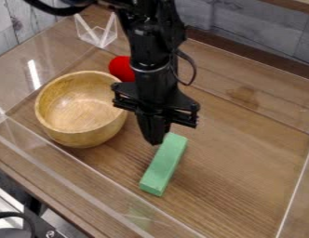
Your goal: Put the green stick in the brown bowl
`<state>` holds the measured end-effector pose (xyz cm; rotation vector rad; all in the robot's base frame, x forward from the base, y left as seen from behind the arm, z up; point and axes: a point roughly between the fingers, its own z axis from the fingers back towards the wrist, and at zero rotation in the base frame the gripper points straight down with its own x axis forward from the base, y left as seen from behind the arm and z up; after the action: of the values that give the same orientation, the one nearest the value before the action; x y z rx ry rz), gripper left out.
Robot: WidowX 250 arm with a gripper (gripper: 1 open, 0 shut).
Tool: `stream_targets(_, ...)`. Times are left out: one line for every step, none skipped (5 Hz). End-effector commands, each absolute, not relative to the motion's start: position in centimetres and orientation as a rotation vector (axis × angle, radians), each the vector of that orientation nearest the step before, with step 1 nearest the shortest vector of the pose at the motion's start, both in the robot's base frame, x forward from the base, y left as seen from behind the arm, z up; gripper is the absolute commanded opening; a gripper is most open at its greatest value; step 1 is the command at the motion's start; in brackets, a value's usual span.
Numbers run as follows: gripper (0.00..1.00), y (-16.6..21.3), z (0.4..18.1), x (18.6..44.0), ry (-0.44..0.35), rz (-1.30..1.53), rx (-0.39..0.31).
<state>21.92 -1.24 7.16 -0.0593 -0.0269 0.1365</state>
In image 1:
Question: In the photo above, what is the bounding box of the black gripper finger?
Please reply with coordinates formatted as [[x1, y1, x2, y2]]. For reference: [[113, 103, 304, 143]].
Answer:
[[137, 112, 156, 145], [156, 116, 172, 144]]

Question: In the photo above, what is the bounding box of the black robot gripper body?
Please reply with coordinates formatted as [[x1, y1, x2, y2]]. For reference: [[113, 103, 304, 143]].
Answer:
[[112, 66, 201, 129]]

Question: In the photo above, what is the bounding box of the green rectangular block stick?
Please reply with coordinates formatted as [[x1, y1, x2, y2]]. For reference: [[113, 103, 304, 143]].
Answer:
[[140, 133, 189, 197]]

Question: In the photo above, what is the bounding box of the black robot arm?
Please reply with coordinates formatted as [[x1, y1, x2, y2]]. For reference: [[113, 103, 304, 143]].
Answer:
[[24, 0, 201, 145]]

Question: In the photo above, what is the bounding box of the brown wooden bowl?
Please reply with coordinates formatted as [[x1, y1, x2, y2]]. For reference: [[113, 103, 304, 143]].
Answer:
[[34, 71, 128, 148]]

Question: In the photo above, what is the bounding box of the red plush radish toy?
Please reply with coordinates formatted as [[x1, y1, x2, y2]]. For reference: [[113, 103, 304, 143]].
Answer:
[[109, 56, 136, 82]]

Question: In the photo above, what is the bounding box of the black stand under table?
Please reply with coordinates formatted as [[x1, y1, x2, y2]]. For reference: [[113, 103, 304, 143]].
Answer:
[[0, 204, 68, 238]]

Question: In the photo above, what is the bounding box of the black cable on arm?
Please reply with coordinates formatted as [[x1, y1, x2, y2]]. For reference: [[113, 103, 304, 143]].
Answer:
[[174, 49, 199, 87]]

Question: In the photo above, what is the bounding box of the clear acrylic corner bracket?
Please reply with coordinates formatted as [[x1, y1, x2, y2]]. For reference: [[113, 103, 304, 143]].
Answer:
[[74, 14, 118, 48]]

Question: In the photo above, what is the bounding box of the clear acrylic tray wall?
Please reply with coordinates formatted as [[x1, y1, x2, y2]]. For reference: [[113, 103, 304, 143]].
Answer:
[[0, 114, 205, 238]]

